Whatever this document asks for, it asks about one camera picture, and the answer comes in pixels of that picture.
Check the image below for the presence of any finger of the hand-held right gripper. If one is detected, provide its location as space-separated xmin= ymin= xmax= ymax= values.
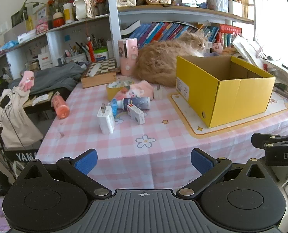
xmin=251 ymin=133 xmax=288 ymax=150

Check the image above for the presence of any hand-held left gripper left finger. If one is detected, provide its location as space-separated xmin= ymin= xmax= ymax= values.
xmin=25 ymin=149 xmax=113 ymax=199

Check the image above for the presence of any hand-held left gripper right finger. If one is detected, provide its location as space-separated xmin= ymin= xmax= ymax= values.
xmin=175 ymin=148 xmax=267 ymax=198

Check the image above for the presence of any large white charger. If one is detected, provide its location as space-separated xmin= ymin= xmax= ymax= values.
xmin=97 ymin=103 xmax=116 ymax=134

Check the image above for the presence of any yellow cardboard box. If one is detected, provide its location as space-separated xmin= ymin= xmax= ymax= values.
xmin=176 ymin=55 xmax=276 ymax=129

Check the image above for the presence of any blue plastic packet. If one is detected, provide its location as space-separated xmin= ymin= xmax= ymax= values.
xmin=109 ymin=98 xmax=120 ymax=119

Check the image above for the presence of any small white carton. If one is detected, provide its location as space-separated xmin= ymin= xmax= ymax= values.
xmin=127 ymin=104 xmax=145 ymax=125

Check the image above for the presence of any yellow tape roll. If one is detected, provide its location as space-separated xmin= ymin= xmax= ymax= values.
xmin=106 ymin=79 xmax=135 ymax=101

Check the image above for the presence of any navy tube with white cap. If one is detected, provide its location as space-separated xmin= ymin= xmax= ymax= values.
xmin=116 ymin=96 xmax=151 ymax=111

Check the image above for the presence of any small white plug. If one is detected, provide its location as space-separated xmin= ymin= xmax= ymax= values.
xmin=154 ymin=85 xmax=167 ymax=100

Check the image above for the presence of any pink bunny sock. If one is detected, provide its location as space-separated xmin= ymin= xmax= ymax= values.
xmin=116 ymin=81 xmax=154 ymax=100

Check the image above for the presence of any pink checked cloth desktop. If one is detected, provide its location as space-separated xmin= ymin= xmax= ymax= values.
xmin=35 ymin=74 xmax=288 ymax=190

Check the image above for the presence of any white orange-edged desk mat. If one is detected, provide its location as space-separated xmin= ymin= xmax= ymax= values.
xmin=168 ymin=91 xmax=288 ymax=139

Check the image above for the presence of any orange pink bottle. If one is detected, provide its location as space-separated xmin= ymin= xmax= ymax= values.
xmin=50 ymin=91 xmax=70 ymax=120

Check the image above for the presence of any black digital piano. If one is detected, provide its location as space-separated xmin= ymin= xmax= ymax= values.
xmin=2 ymin=87 xmax=72 ymax=165

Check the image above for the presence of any white cloud-shaped paper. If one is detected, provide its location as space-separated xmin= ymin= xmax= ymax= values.
xmin=32 ymin=94 xmax=49 ymax=107

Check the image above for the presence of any light wooden board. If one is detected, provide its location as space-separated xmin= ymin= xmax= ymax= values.
xmin=23 ymin=91 xmax=62 ymax=110

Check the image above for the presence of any wooden chess box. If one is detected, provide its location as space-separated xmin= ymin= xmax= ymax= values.
xmin=80 ymin=58 xmax=117 ymax=89

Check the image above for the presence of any white tote bag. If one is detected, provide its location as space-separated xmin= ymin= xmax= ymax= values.
xmin=0 ymin=89 xmax=44 ymax=148

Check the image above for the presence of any white paper bag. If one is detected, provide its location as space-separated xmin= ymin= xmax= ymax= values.
xmin=232 ymin=35 xmax=283 ymax=66

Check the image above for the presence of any grey cloth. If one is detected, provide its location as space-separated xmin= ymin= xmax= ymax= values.
xmin=8 ymin=62 xmax=86 ymax=95

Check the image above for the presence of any long white case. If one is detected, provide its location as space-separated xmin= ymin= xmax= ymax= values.
xmin=86 ymin=63 xmax=103 ymax=77

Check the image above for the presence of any pink glove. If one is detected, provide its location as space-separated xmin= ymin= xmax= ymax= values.
xmin=18 ymin=70 xmax=35 ymax=92

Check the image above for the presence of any white pen holder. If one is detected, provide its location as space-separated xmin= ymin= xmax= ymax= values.
xmin=65 ymin=41 xmax=88 ymax=63

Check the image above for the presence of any fluffy orange cat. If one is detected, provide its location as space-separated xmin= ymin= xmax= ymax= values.
xmin=134 ymin=31 xmax=209 ymax=88

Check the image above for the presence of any green-lid white jar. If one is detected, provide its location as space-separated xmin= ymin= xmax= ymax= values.
xmin=94 ymin=47 xmax=109 ymax=62

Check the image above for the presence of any pink cylindrical device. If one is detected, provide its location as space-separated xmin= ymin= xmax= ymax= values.
xmin=117 ymin=38 xmax=138 ymax=76

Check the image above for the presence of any white red-label box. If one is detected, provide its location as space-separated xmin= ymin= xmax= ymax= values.
xmin=37 ymin=52 xmax=53 ymax=70

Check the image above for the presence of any red tassel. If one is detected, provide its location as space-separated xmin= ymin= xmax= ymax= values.
xmin=87 ymin=17 xmax=96 ymax=62

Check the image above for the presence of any white pen storage box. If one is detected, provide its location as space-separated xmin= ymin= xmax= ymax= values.
xmin=213 ymin=0 xmax=229 ymax=12
xmin=228 ymin=0 xmax=243 ymax=16

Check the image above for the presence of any row of blue red books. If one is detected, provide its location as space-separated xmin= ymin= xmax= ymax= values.
xmin=129 ymin=21 xmax=243 ymax=49

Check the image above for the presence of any blue plastic bag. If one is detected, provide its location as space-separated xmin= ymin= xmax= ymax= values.
xmin=0 ymin=40 xmax=19 ymax=51

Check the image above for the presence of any black white thick book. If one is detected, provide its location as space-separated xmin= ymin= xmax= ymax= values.
xmin=120 ymin=20 xmax=141 ymax=36

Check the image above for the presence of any pink flat box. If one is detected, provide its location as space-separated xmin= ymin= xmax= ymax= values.
xmin=35 ymin=21 xmax=49 ymax=34

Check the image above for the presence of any red white round jar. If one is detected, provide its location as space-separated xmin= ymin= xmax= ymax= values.
xmin=52 ymin=9 xmax=66 ymax=28

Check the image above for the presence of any white wooden bookshelf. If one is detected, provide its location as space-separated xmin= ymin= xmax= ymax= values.
xmin=0 ymin=0 xmax=256 ymax=83

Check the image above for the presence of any white yellow cup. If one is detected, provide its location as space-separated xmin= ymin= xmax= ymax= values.
xmin=63 ymin=2 xmax=75 ymax=24

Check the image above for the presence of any dark tablet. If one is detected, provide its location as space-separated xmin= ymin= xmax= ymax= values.
xmin=180 ymin=0 xmax=208 ymax=9

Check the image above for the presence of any white canvas bag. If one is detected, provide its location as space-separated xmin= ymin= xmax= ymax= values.
xmin=74 ymin=0 xmax=97 ymax=20

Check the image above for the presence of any black picture frame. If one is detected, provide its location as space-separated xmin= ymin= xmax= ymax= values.
xmin=11 ymin=7 xmax=28 ymax=27

